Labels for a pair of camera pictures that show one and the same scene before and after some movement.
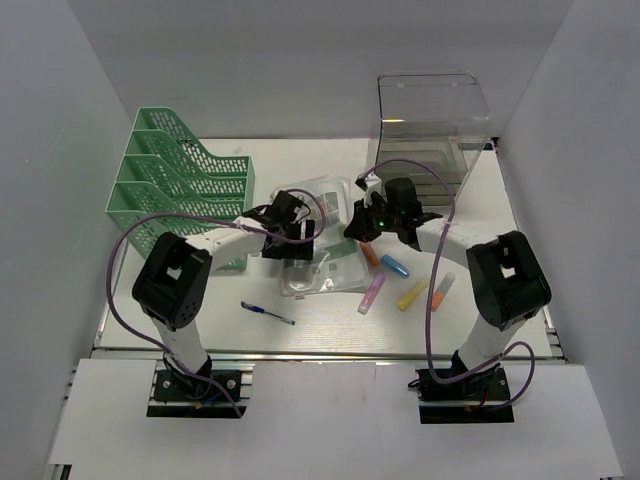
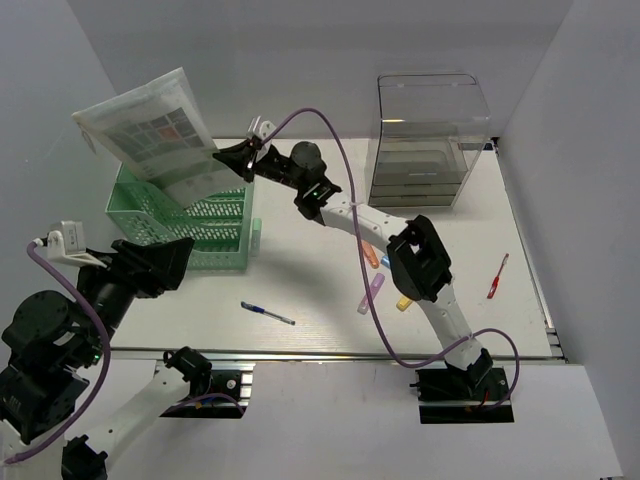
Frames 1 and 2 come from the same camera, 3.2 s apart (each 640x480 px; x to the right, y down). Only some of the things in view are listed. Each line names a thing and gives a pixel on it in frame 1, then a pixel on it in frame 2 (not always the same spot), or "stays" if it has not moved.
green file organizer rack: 165,171 stays
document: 338,263 → 159,130
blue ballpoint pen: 269,314 stays
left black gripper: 296,251 → 152,267
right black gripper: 359,228 → 243,158
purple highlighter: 371,294 stays
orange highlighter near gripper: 371,254 stays
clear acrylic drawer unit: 433,128 stays
